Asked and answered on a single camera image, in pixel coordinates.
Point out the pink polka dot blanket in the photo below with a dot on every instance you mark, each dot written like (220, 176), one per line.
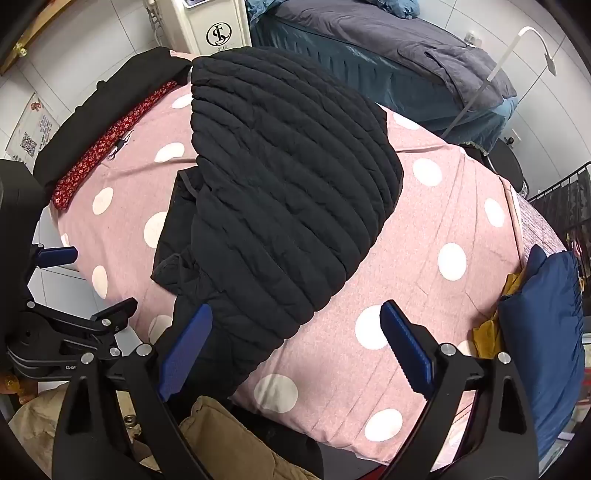
(415, 277)

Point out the wall poster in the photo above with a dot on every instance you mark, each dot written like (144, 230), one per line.
(32, 129)

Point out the yellow cloth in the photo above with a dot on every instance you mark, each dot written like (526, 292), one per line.
(489, 332)

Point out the black quilted jacket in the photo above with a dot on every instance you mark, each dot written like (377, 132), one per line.
(286, 184)

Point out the pink patterned mattress sheet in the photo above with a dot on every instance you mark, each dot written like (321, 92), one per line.
(540, 226)

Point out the grey bed blanket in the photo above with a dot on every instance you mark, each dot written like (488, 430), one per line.
(415, 50)

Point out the person's khaki pants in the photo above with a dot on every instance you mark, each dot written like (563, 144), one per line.
(221, 429)

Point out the black round stool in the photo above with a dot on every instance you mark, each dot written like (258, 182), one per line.
(505, 164)

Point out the blue duvet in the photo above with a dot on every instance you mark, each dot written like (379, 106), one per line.
(397, 7)

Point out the blue cushion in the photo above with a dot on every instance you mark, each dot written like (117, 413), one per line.
(545, 332)

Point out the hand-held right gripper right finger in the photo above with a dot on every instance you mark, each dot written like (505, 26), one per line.
(406, 350)

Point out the black folded garment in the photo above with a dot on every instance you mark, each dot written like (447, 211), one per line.
(92, 110)

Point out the wooden board with brass fitting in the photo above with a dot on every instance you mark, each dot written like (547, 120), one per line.
(32, 32)

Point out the white lamp on stand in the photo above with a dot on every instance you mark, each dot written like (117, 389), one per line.
(531, 32)

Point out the white wall socket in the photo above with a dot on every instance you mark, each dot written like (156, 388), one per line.
(473, 38)

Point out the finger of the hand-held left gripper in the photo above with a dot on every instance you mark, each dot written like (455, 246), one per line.
(104, 321)
(57, 256)

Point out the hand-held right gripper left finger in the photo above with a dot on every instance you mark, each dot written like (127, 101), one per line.
(184, 350)

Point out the red patterned cloth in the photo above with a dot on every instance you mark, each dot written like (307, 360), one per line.
(92, 157)

